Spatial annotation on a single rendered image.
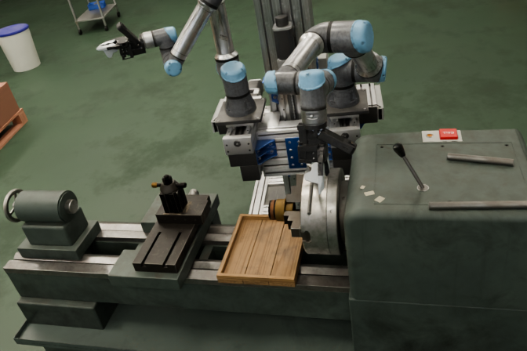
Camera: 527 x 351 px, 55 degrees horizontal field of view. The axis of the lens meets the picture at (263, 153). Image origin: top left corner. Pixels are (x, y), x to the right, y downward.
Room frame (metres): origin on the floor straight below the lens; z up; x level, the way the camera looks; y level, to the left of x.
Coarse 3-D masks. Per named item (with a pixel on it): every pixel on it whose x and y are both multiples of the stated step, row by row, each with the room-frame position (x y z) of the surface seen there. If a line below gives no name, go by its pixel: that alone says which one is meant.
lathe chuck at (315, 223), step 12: (324, 192) 1.37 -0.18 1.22; (300, 204) 1.36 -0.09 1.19; (312, 204) 1.35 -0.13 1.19; (324, 204) 1.33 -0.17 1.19; (300, 216) 1.34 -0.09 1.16; (312, 216) 1.32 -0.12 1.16; (324, 216) 1.31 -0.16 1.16; (300, 228) 1.32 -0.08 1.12; (312, 228) 1.31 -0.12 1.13; (324, 228) 1.30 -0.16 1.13; (312, 240) 1.30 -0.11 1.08; (324, 240) 1.29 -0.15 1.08; (312, 252) 1.33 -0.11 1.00; (324, 252) 1.31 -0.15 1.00
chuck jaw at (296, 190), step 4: (296, 176) 1.53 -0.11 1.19; (300, 176) 1.52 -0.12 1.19; (296, 180) 1.52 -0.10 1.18; (300, 180) 1.51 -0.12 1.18; (296, 184) 1.51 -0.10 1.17; (300, 184) 1.51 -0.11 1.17; (292, 188) 1.51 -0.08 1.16; (296, 188) 1.50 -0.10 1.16; (300, 188) 1.50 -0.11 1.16; (292, 192) 1.50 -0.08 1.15; (296, 192) 1.50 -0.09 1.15; (300, 192) 1.49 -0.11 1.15; (288, 196) 1.50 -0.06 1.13; (292, 196) 1.49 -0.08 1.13; (296, 196) 1.49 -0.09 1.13; (288, 200) 1.49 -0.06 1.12; (292, 200) 1.49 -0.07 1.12; (296, 200) 1.48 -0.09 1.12
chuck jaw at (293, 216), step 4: (288, 212) 1.44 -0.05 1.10; (292, 212) 1.44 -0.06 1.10; (296, 212) 1.43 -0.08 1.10; (284, 216) 1.43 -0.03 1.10; (288, 216) 1.43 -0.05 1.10; (292, 216) 1.42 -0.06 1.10; (296, 216) 1.41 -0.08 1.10; (284, 220) 1.43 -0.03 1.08; (288, 220) 1.40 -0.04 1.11; (292, 220) 1.39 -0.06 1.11; (296, 220) 1.39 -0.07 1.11; (288, 224) 1.39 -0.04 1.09; (292, 224) 1.37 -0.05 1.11; (296, 224) 1.36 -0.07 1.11; (292, 228) 1.35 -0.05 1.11; (296, 228) 1.34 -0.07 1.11; (292, 232) 1.35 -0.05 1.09; (296, 232) 1.34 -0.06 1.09; (300, 232) 1.34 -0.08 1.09; (304, 232) 1.32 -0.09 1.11; (292, 236) 1.34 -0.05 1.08; (296, 236) 1.34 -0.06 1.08; (300, 236) 1.34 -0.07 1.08; (304, 236) 1.32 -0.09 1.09; (308, 236) 1.31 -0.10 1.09; (304, 240) 1.32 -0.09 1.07; (308, 240) 1.31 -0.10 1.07
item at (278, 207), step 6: (270, 204) 1.49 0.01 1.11; (276, 204) 1.48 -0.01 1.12; (282, 204) 1.47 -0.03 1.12; (288, 204) 1.48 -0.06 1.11; (294, 204) 1.51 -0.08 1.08; (270, 210) 1.48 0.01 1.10; (276, 210) 1.47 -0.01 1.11; (282, 210) 1.46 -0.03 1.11; (288, 210) 1.46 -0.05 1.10; (294, 210) 1.50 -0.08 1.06; (270, 216) 1.47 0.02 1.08; (276, 216) 1.46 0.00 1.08; (282, 216) 1.45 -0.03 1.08
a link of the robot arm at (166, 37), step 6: (156, 30) 2.30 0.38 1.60; (162, 30) 2.29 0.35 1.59; (168, 30) 2.29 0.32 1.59; (174, 30) 2.29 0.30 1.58; (156, 36) 2.27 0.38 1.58; (162, 36) 2.27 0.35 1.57; (168, 36) 2.28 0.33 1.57; (174, 36) 2.28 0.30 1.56; (156, 42) 2.27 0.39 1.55; (162, 42) 2.27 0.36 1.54; (168, 42) 2.27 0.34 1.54; (174, 42) 2.29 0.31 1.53; (162, 48) 2.28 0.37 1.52
